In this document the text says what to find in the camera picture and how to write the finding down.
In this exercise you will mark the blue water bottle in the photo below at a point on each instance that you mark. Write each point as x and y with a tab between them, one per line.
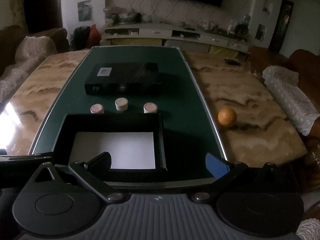
246	20

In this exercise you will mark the red bag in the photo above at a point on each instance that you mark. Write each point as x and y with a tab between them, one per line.
93	34

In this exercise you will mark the white tv cabinet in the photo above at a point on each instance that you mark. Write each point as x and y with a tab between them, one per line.
175	36

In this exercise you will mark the black box lid white label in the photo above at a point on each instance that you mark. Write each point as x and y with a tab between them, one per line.
122	77

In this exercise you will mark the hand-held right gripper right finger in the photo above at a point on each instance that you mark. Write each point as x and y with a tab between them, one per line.
216	167

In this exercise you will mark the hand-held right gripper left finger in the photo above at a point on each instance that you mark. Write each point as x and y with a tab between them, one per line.
101	160

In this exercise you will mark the green desk mat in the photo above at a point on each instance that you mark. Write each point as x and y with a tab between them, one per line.
185	100

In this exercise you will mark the black box white lining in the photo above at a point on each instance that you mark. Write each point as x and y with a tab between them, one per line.
115	145

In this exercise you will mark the small white jar pink lid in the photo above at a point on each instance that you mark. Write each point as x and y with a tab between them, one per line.
97	109
150	108

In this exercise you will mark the marble desktop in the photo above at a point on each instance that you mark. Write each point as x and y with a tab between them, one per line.
250	97

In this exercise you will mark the orange fruit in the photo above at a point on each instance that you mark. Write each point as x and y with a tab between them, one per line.
227	117

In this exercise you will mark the small white jar cream lid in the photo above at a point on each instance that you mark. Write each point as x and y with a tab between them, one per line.
121	104

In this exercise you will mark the wall photo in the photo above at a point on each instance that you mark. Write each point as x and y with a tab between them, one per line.
84	10
260	32

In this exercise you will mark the black bag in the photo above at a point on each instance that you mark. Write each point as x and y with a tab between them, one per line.
79	36

